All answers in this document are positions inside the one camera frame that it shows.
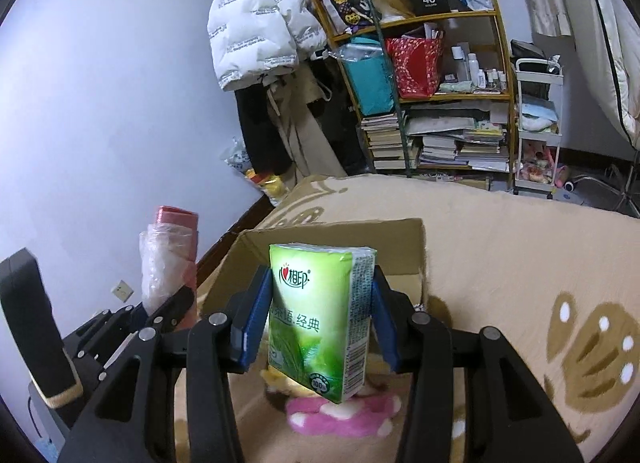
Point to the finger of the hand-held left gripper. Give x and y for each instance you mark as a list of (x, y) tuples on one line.
[(172, 300), (180, 319)]

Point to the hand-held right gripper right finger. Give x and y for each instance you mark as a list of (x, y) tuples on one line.
[(385, 328)]

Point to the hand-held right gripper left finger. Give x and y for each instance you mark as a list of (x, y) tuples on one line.
[(255, 325)]

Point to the pink swirl lollipop plush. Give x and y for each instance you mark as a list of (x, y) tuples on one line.
[(170, 253)]

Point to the green tissue pack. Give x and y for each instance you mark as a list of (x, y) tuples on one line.
[(315, 323)]

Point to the yellow-haired doll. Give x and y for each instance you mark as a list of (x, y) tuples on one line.
[(340, 415)]

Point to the cardboard box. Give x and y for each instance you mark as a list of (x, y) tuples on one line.
[(345, 235)]

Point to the beige flower print blanket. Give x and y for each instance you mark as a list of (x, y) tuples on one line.
[(500, 253)]

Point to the colourful bags on floor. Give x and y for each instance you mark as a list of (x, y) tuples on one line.
[(265, 183)]

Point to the stack of old books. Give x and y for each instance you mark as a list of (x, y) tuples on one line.
[(382, 143)]

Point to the black hanging coat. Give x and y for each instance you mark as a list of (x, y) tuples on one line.
[(262, 133)]

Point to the beige trench coat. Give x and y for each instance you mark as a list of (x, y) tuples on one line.
[(310, 143)]

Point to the pile of books and magazines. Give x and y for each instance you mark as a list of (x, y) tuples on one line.
[(460, 148)]

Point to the dark hanging garment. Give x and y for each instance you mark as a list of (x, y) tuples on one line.
[(335, 118)]

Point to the pink plush in trolley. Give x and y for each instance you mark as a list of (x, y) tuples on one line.
[(537, 163)]

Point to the teal paper bag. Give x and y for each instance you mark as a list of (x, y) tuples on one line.
[(367, 80)]

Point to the pale blue cloth in trolley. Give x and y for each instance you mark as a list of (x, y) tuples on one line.
[(539, 117)]

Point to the red patterned bag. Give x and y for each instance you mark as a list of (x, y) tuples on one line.
[(415, 68)]

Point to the group of cosmetic bottles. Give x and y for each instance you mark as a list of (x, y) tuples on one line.
[(475, 73)]

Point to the white trolley cart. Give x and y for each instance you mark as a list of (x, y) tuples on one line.
[(520, 93)]

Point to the wooden shelf rack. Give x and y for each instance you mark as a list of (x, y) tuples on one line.
[(502, 73)]

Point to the white puffer jacket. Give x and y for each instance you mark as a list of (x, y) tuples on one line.
[(255, 18)]

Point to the black bag on trolley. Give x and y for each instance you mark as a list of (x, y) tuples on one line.
[(527, 50)]

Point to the cream recliner chair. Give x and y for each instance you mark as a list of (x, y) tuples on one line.
[(610, 43)]

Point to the white wall socket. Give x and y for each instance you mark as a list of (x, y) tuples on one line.
[(122, 292)]

